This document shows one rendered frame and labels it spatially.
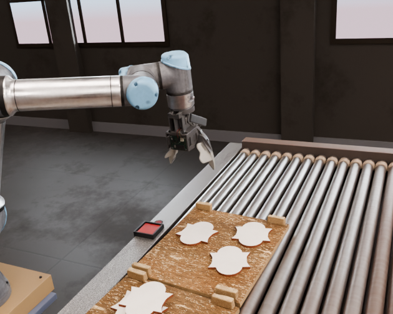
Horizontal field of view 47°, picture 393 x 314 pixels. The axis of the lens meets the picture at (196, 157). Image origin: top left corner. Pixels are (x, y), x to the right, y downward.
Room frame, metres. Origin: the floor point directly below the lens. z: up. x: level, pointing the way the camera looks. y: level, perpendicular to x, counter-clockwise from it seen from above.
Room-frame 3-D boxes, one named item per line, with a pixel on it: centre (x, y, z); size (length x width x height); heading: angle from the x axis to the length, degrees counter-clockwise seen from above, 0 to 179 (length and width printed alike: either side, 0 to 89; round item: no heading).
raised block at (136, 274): (1.06, 0.19, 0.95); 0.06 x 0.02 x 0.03; 59
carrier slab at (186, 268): (1.19, -0.03, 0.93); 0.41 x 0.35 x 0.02; 150
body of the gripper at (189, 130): (1.24, 0.03, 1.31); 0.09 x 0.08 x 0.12; 150
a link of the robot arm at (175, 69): (1.24, 0.04, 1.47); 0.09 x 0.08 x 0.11; 96
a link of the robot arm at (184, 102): (1.24, 0.03, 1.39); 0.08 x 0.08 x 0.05
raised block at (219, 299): (0.92, -0.04, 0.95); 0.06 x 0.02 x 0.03; 59
